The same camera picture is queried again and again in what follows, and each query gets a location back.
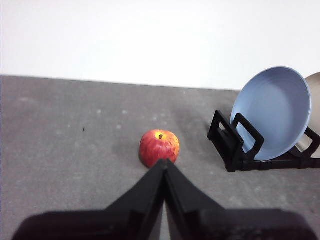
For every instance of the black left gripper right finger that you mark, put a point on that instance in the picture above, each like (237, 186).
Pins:
(212, 222)

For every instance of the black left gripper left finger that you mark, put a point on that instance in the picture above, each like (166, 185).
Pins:
(125, 220)

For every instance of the red yellow apple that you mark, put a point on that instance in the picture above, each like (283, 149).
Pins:
(155, 147)

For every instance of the blue plate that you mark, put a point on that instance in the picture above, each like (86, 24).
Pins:
(275, 112)

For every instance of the black plate rack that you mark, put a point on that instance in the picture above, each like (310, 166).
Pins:
(235, 150)

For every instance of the beige plate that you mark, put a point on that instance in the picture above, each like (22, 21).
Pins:
(314, 82)

